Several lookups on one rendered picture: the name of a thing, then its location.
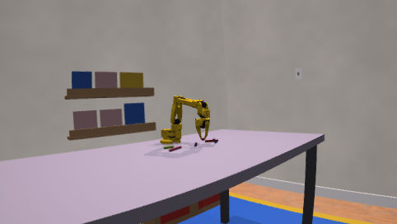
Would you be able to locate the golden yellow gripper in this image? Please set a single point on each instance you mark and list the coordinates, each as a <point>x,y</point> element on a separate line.
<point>202,123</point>

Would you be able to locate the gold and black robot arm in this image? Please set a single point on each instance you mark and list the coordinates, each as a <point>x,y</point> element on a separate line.
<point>175,132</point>

